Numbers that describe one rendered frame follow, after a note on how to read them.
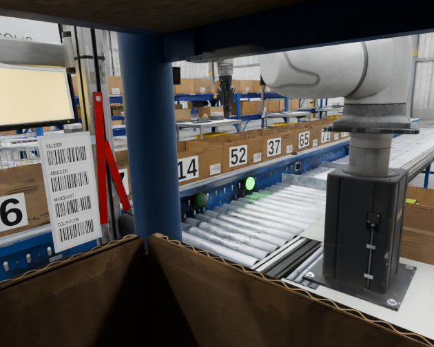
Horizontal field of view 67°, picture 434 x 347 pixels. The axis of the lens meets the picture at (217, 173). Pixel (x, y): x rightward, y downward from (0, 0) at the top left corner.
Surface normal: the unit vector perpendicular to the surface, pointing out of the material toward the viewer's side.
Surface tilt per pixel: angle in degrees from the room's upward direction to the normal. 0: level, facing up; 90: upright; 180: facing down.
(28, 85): 86
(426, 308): 0
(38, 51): 90
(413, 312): 0
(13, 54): 90
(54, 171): 90
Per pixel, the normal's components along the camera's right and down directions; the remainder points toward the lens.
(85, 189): 0.74, 0.13
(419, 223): -0.65, 0.16
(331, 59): 0.26, 0.14
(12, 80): 0.92, -0.01
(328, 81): 0.23, 0.64
